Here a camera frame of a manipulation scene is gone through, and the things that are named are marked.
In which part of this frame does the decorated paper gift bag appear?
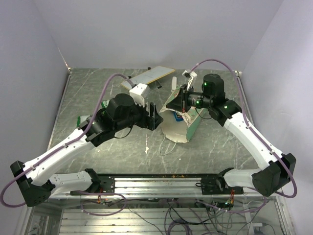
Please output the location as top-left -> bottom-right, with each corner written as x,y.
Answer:
159,99 -> 203,156

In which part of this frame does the green Fox's candy bag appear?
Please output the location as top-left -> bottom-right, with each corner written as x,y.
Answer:
76,115 -> 91,127

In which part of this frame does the whiteboard wire stand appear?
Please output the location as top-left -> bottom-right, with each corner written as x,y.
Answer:
143,66 -> 162,91

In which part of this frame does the yellow framed whiteboard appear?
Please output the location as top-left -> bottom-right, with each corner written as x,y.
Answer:
130,66 -> 176,85

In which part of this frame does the aluminium rail frame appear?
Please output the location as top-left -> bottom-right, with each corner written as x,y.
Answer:
16,169 -> 295,235

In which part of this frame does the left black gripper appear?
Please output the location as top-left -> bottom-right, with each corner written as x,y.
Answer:
114,96 -> 163,132

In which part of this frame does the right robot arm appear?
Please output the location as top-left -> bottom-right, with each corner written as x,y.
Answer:
166,73 -> 296,197

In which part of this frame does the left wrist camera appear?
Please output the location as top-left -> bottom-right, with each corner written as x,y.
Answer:
129,83 -> 150,107

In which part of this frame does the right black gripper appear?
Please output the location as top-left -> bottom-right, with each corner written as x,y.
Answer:
166,84 -> 212,113

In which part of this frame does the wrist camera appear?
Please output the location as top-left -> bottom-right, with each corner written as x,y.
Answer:
129,83 -> 150,107
182,70 -> 197,91

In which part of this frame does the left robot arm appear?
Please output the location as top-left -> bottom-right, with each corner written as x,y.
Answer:
10,94 -> 163,207

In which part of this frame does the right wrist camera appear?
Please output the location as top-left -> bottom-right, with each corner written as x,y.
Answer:
182,70 -> 197,91

